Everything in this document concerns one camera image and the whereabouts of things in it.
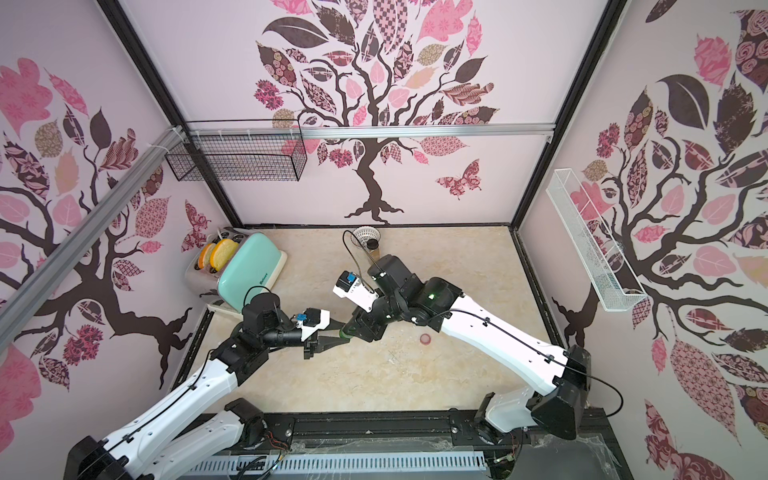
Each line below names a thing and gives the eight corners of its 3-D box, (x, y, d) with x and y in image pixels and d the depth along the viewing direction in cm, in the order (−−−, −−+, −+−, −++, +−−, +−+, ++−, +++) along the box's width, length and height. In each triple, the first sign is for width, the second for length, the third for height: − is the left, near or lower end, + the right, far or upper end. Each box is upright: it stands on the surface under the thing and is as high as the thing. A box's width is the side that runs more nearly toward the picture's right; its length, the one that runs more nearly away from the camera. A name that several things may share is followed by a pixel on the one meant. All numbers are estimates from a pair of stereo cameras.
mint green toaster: (238, 317, 96) (212, 286, 82) (270, 261, 111) (252, 227, 97) (258, 320, 95) (235, 290, 81) (287, 263, 111) (272, 229, 97)
